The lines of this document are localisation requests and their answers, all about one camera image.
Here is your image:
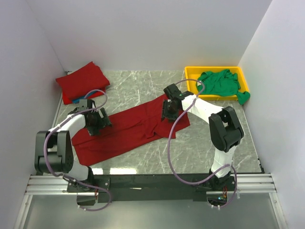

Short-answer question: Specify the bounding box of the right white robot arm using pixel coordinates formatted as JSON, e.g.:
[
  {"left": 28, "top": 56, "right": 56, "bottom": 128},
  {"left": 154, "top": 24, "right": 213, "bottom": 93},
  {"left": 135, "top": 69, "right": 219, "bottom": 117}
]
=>
[{"left": 162, "top": 83, "right": 244, "bottom": 190}]

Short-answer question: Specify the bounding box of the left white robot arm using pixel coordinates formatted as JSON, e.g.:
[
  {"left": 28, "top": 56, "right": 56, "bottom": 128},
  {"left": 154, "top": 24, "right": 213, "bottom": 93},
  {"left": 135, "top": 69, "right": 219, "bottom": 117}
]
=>
[{"left": 34, "top": 99, "right": 112, "bottom": 189}]

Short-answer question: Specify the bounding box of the dark red t-shirt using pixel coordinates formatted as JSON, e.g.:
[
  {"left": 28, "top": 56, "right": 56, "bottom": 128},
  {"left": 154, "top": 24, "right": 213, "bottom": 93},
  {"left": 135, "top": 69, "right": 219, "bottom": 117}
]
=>
[{"left": 72, "top": 94, "right": 190, "bottom": 166}]

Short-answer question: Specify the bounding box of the folded red t-shirt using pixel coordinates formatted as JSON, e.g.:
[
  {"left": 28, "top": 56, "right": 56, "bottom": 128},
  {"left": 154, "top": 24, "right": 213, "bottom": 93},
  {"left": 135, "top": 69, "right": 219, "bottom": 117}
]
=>
[
  {"left": 56, "top": 62, "right": 110, "bottom": 101},
  {"left": 62, "top": 87, "right": 106, "bottom": 105}
]

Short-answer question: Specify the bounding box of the yellow plastic bin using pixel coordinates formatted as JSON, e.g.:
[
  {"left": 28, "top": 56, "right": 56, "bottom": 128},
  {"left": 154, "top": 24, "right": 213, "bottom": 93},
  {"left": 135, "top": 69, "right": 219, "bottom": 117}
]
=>
[{"left": 185, "top": 66, "right": 250, "bottom": 101}]

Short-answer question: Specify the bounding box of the black base beam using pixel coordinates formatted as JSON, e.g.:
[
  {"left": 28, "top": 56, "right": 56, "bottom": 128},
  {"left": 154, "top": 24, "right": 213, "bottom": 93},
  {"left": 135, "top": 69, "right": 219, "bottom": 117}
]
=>
[{"left": 66, "top": 173, "right": 239, "bottom": 204}]

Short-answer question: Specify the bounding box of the aluminium rail frame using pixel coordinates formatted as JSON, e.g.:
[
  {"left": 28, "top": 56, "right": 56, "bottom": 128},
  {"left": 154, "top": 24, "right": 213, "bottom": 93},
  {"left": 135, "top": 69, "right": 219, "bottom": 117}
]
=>
[{"left": 13, "top": 100, "right": 289, "bottom": 229}]

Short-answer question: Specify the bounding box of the folded red t-shirt top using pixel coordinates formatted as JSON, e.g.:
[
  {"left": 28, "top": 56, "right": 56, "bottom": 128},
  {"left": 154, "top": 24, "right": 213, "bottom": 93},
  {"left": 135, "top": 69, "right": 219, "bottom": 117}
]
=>
[{"left": 56, "top": 62, "right": 110, "bottom": 101}]

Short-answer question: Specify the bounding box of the folded blue t-shirt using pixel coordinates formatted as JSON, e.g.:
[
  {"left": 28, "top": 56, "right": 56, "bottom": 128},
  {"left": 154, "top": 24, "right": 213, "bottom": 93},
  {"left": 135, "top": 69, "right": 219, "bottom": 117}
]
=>
[{"left": 72, "top": 90, "right": 103, "bottom": 104}]

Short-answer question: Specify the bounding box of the folded red t-shirt bottom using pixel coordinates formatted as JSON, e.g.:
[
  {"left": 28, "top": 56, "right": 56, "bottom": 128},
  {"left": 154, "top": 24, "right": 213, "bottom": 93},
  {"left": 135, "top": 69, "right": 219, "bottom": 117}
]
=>
[{"left": 62, "top": 87, "right": 106, "bottom": 105}]

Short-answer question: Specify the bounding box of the green t-shirt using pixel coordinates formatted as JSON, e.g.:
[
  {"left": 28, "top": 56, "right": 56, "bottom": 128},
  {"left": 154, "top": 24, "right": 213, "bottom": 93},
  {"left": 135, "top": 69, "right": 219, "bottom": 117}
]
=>
[{"left": 197, "top": 69, "right": 250, "bottom": 105}]

